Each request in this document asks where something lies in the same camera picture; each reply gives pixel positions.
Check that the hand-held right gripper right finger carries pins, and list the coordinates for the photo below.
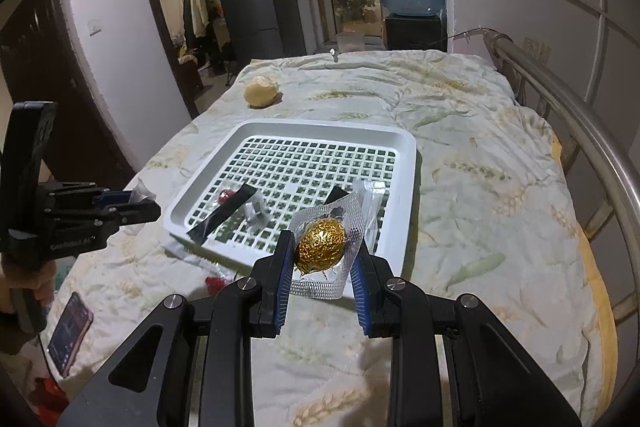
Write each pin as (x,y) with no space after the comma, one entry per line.
(359,302)

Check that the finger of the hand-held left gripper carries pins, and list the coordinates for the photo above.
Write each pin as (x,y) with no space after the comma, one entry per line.
(140,213)
(112,198)

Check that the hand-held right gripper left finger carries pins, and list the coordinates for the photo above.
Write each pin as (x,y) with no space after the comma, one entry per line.
(285,287)

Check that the gold foil candy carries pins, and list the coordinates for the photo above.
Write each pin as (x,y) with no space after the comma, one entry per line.
(372,207)
(320,242)

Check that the small white snack packet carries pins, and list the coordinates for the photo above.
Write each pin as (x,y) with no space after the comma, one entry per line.
(256,212)

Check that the red candy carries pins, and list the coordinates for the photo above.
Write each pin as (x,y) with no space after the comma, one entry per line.
(226,195)
(216,283)

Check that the white slotted plastic tray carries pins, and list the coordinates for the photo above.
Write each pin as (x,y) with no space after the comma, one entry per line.
(400,167)

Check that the person's left hand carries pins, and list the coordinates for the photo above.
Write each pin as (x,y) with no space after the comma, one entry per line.
(42,287)

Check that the dark wooden door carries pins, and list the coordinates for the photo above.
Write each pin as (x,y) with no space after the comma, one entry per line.
(50,72)

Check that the red-cased smartphone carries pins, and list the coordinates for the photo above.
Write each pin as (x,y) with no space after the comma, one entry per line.
(70,332)

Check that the round yellow bun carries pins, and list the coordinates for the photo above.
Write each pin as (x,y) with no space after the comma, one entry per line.
(260,92)

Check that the red object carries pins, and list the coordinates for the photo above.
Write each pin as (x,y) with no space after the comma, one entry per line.
(47,399)

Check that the hanging clothes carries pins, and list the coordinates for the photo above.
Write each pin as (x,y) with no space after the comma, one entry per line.
(197,7)

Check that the small metal knob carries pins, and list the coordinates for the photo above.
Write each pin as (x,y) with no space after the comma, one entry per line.
(334,54)

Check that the yellow bed sheet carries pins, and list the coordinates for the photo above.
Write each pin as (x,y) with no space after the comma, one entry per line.
(597,307)

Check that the grey refrigerator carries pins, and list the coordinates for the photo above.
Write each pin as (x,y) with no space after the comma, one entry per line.
(260,2)

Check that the clear plastic container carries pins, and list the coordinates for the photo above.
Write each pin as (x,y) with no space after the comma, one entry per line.
(350,42)

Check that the white wall switch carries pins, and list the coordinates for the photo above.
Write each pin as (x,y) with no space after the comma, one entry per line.
(94,27)

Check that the metal bed rail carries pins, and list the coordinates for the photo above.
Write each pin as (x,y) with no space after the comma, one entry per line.
(575,117)

